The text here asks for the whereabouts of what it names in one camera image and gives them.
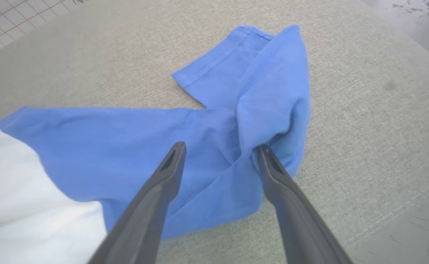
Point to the white and blue t-shirt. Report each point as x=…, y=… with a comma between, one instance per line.
x=145, y=146

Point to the lemon print grid panel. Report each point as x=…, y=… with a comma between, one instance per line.
x=9, y=18

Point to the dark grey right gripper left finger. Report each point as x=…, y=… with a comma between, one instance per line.
x=145, y=216

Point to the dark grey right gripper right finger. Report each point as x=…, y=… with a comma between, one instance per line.
x=299, y=220

